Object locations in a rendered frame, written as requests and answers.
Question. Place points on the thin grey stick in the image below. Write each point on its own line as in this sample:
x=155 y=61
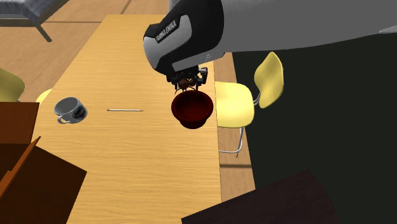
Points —
x=124 y=110

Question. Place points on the dark red bowl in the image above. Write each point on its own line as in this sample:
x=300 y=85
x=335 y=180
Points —
x=192 y=107

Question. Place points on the yellow chair with metal legs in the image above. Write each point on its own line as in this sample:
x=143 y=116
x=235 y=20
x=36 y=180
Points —
x=234 y=105
x=44 y=96

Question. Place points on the grey striped armchair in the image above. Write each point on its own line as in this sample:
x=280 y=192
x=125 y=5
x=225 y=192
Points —
x=24 y=11

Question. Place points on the brown wooden cabinet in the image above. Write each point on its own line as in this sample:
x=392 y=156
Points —
x=37 y=186

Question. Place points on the grey cup with dark print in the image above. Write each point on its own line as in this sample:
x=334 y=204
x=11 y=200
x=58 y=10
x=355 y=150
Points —
x=69 y=109

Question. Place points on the small brown object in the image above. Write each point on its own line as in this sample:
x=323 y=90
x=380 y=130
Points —
x=186 y=83

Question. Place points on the olive green chair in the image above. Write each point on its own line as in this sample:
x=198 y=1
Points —
x=11 y=86

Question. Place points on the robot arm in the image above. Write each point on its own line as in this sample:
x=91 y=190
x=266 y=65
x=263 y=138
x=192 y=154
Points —
x=279 y=21

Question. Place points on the dark maroon table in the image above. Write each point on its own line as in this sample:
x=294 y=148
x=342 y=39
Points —
x=273 y=204

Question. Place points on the light wooden table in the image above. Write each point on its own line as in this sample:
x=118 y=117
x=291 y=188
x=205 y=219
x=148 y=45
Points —
x=130 y=161

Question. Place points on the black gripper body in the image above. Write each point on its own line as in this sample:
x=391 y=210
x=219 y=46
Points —
x=172 y=78

